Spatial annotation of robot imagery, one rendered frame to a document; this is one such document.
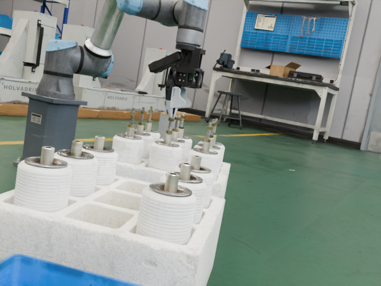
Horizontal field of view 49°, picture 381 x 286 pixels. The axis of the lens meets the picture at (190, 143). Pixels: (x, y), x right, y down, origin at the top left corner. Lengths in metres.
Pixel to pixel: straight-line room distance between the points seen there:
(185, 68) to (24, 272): 0.71
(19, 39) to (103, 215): 2.91
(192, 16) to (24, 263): 0.79
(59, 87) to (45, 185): 0.99
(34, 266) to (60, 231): 0.07
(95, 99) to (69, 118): 2.30
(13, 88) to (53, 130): 1.75
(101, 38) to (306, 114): 4.80
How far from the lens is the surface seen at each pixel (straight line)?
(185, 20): 1.24
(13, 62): 3.63
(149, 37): 7.59
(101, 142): 1.01
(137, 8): 1.26
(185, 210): 0.71
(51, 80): 1.74
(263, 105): 6.47
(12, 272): 0.76
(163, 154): 1.23
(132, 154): 1.26
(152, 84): 5.02
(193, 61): 1.23
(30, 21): 3.68
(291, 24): 6.37
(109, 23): 1.72
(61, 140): 1.75
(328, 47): 6.17
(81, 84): 3.99
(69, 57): 1.75
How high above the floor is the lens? 0.43
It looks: 7 degrees down
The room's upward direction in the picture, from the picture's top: 10 degrees clockwise
